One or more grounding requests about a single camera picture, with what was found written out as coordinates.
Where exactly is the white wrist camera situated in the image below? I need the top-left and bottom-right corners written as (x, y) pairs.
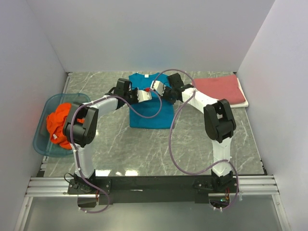
top-left (137, 88), bottom-right (152, 103)
top-left (151, 80), bottom-right (165, 96)

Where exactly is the orange t-shirt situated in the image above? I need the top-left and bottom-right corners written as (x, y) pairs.
top-left (46, 103), bottom-right (72, 150)

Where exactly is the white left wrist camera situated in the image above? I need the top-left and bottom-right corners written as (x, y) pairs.
top-left (137, 88), bottom-right (152, 103)

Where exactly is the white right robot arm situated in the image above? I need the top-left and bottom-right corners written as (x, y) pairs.
top-left (162, 73), bottom-right (236, 192)

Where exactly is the folded red t-shirt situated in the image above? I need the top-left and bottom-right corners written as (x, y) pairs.
top-left (194, 74), bottom-right (237, 100)

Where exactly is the clear teal plastic bin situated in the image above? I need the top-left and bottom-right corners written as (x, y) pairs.
top-left (33, 93), bottom-right (90, 158)

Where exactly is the blue t-shirt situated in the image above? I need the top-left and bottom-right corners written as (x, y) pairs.
top-left (129, 73), bottom-right (174, 129)

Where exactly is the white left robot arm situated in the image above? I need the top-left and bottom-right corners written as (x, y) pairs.
top-left (63, 78), bottom-right (142, 193)

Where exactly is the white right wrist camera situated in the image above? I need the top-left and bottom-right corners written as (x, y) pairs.
top-left (151, 80), bottom-right (165, 96)

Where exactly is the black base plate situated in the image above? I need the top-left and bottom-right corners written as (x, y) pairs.
top-left (67, 174), bottom-right (237, 207)

